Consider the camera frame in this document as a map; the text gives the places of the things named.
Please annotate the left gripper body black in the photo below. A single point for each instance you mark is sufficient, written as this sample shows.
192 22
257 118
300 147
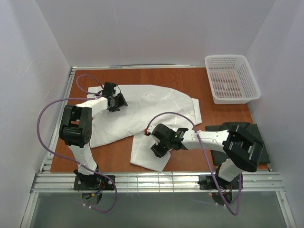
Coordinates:
118 101

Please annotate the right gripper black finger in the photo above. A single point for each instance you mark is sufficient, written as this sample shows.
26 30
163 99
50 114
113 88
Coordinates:
159 149
171 146

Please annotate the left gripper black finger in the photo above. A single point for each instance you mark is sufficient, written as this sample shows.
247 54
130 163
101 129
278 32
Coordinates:
115 106
121 100

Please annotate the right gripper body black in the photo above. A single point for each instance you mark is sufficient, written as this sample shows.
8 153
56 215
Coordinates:
160 144

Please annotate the white long sleeve shirt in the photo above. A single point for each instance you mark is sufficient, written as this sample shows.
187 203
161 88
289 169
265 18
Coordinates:
145 103

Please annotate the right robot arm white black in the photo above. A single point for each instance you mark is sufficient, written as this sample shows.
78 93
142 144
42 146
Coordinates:
242 148

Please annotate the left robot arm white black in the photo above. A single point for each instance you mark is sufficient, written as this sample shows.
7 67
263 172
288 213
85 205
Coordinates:
76 127

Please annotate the white plastic basket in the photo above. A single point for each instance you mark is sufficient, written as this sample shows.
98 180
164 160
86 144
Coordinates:
231 79

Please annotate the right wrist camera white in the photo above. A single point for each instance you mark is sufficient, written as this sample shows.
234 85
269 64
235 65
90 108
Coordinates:
149 130

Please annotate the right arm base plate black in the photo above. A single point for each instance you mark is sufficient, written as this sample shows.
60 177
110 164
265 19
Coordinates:
206 182

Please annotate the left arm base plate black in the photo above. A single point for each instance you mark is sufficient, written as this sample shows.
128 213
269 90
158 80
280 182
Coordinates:
95 183

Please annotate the aluminium frame rail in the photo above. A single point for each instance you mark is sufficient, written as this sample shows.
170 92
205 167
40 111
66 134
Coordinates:
183 172

